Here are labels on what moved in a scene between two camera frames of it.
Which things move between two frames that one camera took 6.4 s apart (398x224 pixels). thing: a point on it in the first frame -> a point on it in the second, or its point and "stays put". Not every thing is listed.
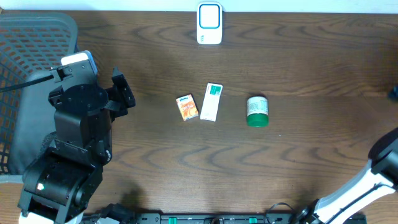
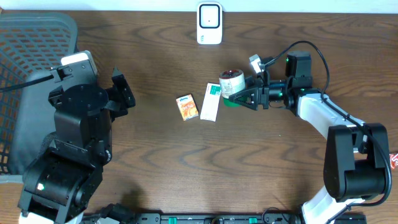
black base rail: x=251 y=218 stays put
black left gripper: x=120 y=94 stays put
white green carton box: x=211 y=101 stays put
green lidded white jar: x=257 y=111 -> x=232 y=81
